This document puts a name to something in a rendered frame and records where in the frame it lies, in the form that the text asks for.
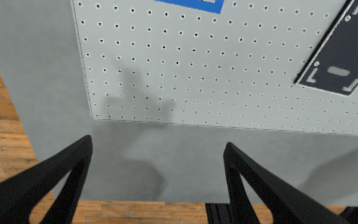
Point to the blue tape outline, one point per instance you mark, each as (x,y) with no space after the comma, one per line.
(198,4)

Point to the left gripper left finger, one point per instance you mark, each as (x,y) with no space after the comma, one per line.
(20,193)

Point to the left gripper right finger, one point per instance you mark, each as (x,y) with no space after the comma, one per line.
(287,204)

